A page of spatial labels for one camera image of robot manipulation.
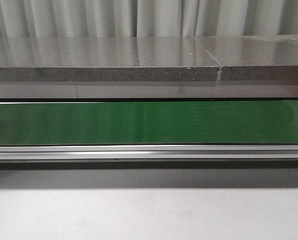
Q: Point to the grey speckled stone slab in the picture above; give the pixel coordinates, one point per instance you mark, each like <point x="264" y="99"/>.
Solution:
<point x="105" y="59"/>

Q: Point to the green conveyor belt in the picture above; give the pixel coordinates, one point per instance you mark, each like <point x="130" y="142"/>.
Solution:
<point x="158" y="122"/>

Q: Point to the grey stone slab right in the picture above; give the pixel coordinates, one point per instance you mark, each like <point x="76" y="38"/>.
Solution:
<point x="254" y="58"/>

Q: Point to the white pleated curtain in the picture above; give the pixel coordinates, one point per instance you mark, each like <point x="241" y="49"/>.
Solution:
<point x="147" y="18"/>

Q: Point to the aluminium conveyor side rail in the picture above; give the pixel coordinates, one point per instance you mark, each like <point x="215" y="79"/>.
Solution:
<point x="147" y="153"/>

